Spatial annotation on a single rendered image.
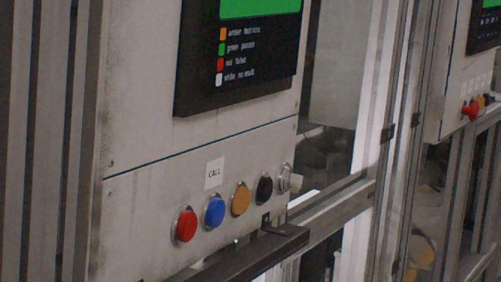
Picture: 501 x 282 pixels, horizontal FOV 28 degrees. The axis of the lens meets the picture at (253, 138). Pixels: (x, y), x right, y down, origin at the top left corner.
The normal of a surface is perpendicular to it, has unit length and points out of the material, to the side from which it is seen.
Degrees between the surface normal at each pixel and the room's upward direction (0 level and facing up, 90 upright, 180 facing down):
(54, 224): 90
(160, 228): 90
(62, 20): 90
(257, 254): 0
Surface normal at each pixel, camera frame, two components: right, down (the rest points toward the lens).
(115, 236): 0.90, 0.18
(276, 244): 0.10, -0.97
